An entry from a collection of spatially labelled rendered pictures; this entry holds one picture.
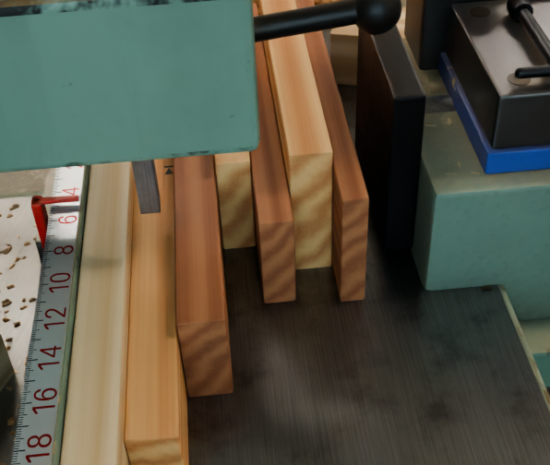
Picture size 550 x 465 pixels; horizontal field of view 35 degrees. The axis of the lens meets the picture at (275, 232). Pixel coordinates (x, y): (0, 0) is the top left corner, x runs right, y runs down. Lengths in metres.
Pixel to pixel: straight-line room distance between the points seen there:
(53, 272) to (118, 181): 0.07
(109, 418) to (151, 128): 0.11
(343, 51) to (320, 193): 0.17
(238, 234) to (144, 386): 0.13
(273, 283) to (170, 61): 0.14
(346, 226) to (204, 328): 0.08
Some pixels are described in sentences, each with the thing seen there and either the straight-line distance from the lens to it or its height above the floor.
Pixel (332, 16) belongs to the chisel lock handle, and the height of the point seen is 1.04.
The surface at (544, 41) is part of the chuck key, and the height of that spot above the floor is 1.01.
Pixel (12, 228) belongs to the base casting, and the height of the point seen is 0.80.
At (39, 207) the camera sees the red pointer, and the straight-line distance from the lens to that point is 0.40.
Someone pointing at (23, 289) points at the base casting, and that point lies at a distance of 0.60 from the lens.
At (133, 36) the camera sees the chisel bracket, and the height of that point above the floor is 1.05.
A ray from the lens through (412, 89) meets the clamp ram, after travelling 0.39.
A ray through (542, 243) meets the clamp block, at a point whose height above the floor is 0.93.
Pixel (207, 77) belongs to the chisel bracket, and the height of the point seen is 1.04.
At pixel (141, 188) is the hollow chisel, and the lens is 0.39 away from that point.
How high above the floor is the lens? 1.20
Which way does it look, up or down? 41 degrees down
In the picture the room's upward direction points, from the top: 3 degrees counter-clockwise
